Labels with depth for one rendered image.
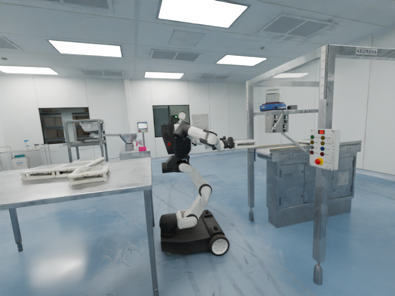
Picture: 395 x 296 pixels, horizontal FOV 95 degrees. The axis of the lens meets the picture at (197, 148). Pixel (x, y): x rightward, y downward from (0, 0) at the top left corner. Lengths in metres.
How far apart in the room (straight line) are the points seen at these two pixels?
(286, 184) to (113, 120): 5.75
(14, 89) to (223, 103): 6.69
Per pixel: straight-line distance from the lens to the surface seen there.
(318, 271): 1.92
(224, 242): 2.01
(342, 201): 3.14
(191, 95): 7.22
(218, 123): 7.56
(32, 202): 1.45
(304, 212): 2.73
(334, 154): 1.43
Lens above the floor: 1.29
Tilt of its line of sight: 8 degrees down
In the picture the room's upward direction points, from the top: 3 degrees counter-clockwise
